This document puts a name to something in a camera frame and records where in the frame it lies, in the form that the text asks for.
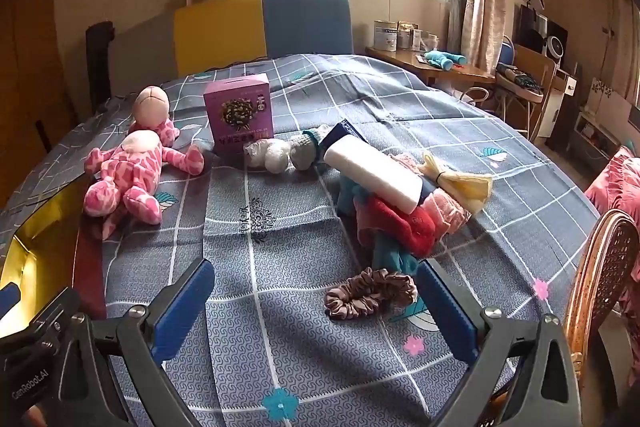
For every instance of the cream mesh cloth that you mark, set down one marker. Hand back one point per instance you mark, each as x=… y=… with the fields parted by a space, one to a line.
x=462 y=187

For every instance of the brown satin scrunchie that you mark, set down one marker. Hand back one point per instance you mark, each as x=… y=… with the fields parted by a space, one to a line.
x=367 y=294

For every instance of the wooden wardrobe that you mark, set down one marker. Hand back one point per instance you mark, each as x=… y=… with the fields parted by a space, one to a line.
x=30 y=57

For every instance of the white metal can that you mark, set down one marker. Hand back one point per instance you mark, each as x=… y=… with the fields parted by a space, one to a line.
x=386 y=37

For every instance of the pink towel roll navy band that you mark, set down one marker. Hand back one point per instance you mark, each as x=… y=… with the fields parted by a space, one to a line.
x=445 y=212

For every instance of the pink quilt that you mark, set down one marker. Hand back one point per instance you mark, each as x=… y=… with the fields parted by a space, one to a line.
x=617 y=187

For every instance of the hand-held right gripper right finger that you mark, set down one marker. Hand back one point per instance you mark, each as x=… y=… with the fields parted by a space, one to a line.
x=447 y=314

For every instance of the pink fuzzy sock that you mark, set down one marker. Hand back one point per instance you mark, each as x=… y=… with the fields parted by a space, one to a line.
x=372 y=214

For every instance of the purple cardboard box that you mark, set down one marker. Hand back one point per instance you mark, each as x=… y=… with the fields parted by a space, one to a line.
x=237 y=112

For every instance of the pink giraffe plush toy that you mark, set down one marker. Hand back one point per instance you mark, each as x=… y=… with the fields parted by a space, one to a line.
x=135 y=167

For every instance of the blue folding chair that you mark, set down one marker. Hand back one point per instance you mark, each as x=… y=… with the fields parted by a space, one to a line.
x=507 y=52

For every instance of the white floral box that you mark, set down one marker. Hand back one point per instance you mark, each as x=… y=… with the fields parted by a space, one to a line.
x=600 y=94

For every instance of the white knit gloves blue cuff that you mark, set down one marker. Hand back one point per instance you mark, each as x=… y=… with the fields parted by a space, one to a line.
x=302 y=152

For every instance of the gold tin box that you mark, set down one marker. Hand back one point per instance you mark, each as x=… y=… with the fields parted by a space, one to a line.
x=35 y=252

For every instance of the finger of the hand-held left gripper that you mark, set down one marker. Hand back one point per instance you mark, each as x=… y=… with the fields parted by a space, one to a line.
x=7 y=304

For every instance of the red fuzzy sock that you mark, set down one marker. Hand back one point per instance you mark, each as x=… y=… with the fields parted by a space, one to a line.
x=415 y=229

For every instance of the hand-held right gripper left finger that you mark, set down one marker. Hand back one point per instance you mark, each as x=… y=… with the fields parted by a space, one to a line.
x=182 y=312

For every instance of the black monitor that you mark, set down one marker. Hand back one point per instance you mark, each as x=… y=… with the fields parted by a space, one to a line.
x=530 y=27

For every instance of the grey checked bedsheet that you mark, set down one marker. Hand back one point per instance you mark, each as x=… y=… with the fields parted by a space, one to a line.
x=310 y=232

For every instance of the wicker chair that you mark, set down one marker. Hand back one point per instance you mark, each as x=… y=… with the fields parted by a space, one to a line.
x=600 y=277

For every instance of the white fan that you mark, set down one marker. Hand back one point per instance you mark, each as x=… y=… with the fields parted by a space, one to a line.
x=556 y=49

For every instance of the beige carton box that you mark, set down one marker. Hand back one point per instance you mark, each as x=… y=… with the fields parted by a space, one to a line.
x=409 y=38

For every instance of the white soap bar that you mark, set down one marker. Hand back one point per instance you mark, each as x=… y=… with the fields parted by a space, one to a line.
x=370 y=174

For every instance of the grey yellow blue headboard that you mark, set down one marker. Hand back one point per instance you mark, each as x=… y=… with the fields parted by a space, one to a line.
x=225 y=27

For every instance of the blue plush toy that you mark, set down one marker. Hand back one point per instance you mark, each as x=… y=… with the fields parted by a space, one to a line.
x=442 y=59

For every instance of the wooden desk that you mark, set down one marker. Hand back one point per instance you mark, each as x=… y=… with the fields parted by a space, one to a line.
x=400 y=59

